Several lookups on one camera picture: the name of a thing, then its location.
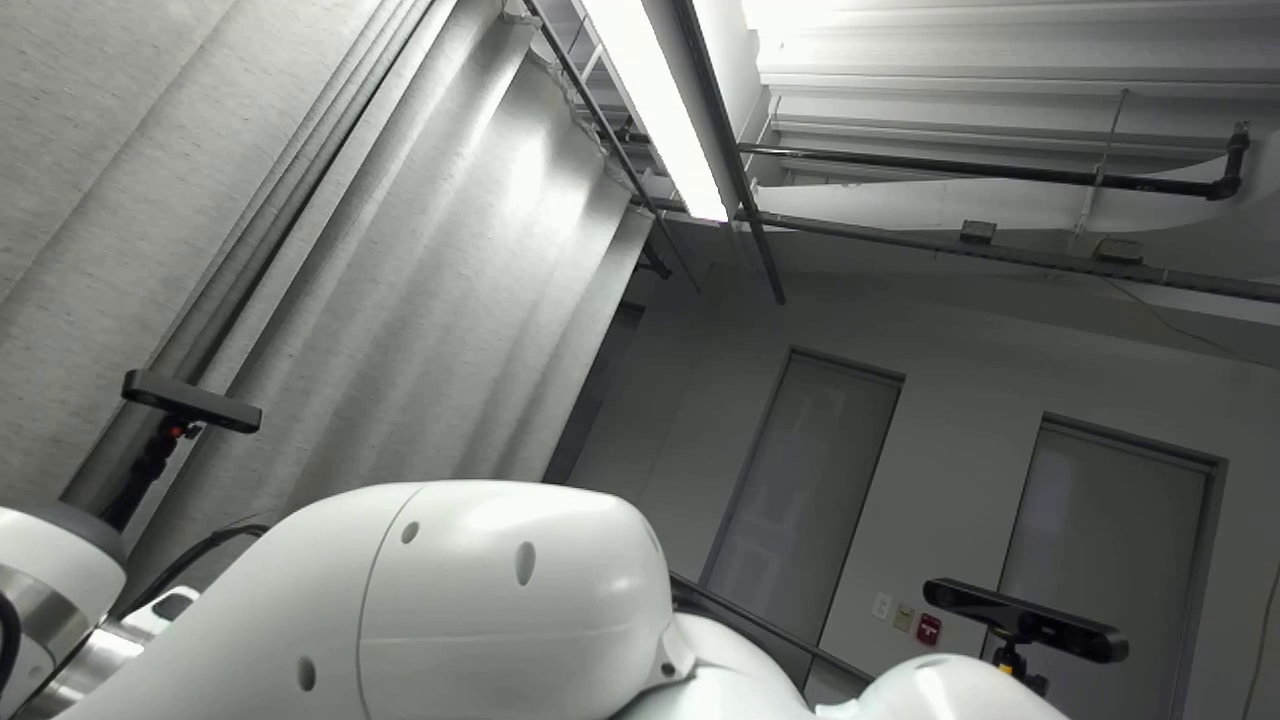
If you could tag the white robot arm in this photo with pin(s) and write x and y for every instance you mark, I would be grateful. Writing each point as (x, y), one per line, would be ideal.
(421, 601)

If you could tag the grey ceiling pipe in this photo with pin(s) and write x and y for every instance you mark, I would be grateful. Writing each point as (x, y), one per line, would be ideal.
(1224, 187)

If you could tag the black camera on stand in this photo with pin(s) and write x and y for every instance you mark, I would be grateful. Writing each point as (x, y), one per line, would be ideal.
(139, 444)

